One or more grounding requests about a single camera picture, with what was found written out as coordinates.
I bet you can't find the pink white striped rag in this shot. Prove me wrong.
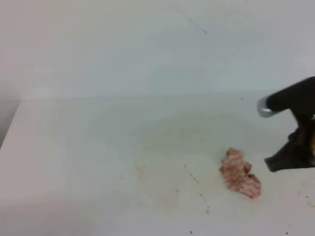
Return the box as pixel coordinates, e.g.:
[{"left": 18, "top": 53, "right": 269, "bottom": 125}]
[{"left": 220, "top": 148, "right": 261, "bottom": 199}]

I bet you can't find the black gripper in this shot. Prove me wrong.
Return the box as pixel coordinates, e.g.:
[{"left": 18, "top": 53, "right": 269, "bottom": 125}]
[{"left": 264, "top": 114, "right": 315, "bottom": 172}]

